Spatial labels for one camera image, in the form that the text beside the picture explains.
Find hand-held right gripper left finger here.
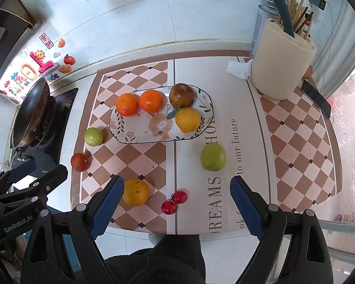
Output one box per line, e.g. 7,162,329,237
19,174,125,284

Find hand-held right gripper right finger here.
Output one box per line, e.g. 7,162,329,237
229,175,335,284

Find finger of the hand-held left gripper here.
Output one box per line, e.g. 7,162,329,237
0,158,37,199
0,165,69,214

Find yellow orange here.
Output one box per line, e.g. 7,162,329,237
123,178,150,206

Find small green tomato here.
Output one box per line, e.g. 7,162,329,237
84,127,104,146

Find pair of red cherries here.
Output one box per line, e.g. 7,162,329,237
161,200,177,215

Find green apple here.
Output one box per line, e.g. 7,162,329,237
200,142,227,172

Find red cherry tomato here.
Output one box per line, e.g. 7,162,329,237
172,191,188,204

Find floral print oval plate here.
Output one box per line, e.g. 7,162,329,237
109,85,214,145

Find black gas stove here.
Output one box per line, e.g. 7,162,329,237
10,87,79,173

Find metal wok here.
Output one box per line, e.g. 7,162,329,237
11,77,51,148

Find person's dark clothing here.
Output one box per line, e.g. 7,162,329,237
105,234,206,284

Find yellow citrus with leaf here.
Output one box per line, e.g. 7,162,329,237
175,107,202,133

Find orange tangerine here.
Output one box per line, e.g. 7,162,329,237
139,89,164,113
116,93,139,117

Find floral lace cloth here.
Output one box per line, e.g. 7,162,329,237
325,86,355,255

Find black smartphone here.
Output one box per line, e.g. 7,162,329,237
301,80,332,118

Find red apple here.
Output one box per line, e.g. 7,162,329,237
169,83,195,108

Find white tissue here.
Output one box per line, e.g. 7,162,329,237
226,59,255,80

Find checkered table mat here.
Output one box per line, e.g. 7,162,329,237
71,49,344,239

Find cream utensil holder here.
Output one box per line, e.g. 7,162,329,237
250,18,318,101

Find range hood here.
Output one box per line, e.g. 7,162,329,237
0,0,43,74

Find gas canister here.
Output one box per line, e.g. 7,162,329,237
248,0,280,58

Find bundle of wooden chopsticks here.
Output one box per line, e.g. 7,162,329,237
275,0,315,40

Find dark power adapter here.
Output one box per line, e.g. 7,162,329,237
308,0,328,11

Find colourful wall stickers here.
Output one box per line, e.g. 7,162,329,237
0,34,76,104

